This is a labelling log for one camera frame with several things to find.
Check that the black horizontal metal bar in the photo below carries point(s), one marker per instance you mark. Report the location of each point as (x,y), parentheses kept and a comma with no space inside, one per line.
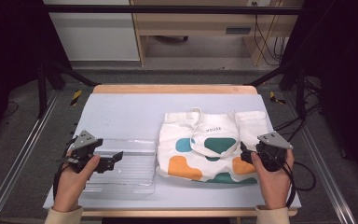
(167,9)

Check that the person's left hand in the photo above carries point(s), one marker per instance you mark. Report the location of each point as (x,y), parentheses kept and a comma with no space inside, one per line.
(71,186)

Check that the yellow tool floor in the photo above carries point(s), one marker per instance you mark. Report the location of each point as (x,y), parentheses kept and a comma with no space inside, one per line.
(76,97)
(273,97)

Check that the yellow tool right floor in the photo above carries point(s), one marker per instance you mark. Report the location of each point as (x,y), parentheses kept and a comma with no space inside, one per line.
(273,97)

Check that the yellow tool left floor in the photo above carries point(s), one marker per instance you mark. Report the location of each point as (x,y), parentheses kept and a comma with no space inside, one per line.
(76,97)

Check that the person's right hand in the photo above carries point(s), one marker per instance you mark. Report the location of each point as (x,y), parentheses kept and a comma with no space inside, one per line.
(273,189)

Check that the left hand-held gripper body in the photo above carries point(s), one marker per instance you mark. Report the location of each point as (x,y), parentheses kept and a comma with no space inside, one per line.
(85,141)

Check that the white tote bag coloured patches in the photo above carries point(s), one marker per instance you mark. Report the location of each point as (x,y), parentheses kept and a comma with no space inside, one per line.
(217,127)

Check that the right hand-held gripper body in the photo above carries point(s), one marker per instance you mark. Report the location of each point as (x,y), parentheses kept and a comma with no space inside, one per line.
(273,146)

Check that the light wooden desk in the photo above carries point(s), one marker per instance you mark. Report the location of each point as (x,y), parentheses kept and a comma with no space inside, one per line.
(195,23)

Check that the white cabinet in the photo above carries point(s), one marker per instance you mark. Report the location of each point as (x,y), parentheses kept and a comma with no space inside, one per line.
(96,34)

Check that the aluminium floor rail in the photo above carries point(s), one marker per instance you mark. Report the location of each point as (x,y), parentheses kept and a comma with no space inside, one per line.
(15,161)
(323,161)

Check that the black metal stand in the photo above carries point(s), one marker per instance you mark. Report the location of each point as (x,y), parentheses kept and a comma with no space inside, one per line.
(42,93)
(300,93)

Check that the clear plastic tray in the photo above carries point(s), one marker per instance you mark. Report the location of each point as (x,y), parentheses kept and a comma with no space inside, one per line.
(133,168)

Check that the dark curtain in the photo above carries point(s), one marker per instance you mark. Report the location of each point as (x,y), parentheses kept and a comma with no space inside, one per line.
(9,46)
(341,62)

